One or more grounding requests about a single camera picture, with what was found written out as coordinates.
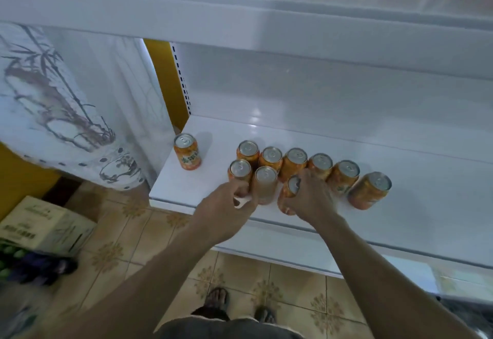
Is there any person's left hand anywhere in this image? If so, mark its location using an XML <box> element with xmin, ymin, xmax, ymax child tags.
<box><xmin>188</xmin><ymin>179</ymin><xmax>259</xmax><ymax>246</ymax></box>

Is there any person's right hand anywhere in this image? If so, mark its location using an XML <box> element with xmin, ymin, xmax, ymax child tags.
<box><xmin>281</xmin><ymin>169</ymin><xmax>342</xmax><ymax>230</ymax></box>

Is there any white metal shelf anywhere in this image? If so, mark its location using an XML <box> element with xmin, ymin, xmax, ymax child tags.
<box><xmin>0</xmin><ymin>0</ymin><xmax>493</xmax><ymax>305</ymax></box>

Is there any grey plastic crate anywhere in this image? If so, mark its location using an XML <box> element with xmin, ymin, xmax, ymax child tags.
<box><xmin>454</xmin><ymin>296</ymin><xmax>493</xmax><ymax>334</ymax></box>

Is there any person's right forearm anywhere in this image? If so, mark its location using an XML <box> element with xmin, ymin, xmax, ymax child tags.
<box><xmin>314</xmin><ymin>213</ymin><xmax>479</xmax><ymax>339</ymax></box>

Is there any person's left forearm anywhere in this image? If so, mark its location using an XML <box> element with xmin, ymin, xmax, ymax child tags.
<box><xmin>58</xmin><ymin>227</ymin><xmax>224</xmax><ymax>339</ymax></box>

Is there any person's grey shirt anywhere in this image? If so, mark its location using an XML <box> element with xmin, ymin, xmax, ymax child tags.
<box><xmin>154</xmin><ymin>315</ymin><xmax>305</xmax><ymax>339</ymax></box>

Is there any flat cardboard box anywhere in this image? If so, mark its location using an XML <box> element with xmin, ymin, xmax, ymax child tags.
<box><xmin>0</xmin><ymin>195</ymin><xmax>97</xmax><ymax>256</ymax></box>

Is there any white bamboo print curtain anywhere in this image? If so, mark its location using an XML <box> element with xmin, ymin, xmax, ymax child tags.
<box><xmin>0</xmin><ymin>23</ymin><xmax>177</xmax><ymax>192</ymax></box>

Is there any dark wrapped bundle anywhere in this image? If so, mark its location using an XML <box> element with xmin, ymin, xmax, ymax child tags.
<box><xmin>0</xmin><ymin>241</ymin><xmax>80</xmax><ymax>288</ymax></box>

